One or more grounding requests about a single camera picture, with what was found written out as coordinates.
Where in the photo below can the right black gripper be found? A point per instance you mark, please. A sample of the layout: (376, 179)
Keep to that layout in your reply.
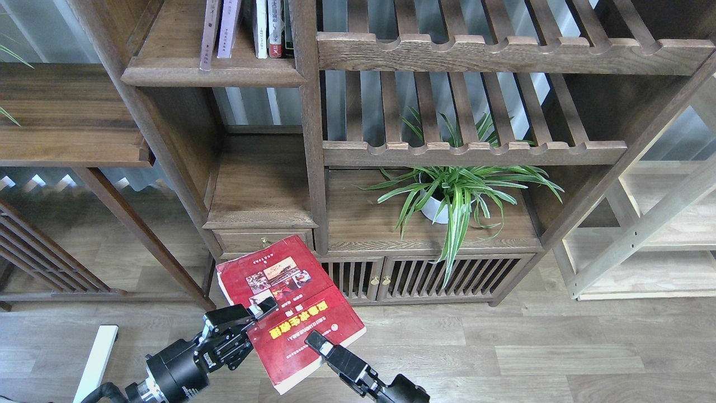
(360, 377)

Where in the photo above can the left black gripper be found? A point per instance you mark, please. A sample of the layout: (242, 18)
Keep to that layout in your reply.
(180, 371)

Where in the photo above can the white lavender book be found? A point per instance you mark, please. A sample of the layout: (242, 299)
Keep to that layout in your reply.
(231, 11)

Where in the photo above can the dark maroon book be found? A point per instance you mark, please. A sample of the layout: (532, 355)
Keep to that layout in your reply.
(213, 10)

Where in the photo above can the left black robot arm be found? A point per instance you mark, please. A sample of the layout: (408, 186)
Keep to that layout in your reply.
(135, 392)

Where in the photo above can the white table leg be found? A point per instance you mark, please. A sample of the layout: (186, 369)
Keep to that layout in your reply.
(97, 361)

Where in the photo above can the dark wooden bookshelf cabinet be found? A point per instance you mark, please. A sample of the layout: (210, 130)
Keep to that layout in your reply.
(277, 147)

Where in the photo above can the white plant pot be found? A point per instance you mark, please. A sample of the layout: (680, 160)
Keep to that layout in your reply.
(431, 208)

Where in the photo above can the green spider plant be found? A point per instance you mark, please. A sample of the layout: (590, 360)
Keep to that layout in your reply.
(475, 193)

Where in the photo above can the black upright book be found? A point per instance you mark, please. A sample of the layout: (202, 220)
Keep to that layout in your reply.
(287, 43)

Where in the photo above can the red white upright book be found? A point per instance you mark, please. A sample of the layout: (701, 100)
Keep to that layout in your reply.
(275, 28)

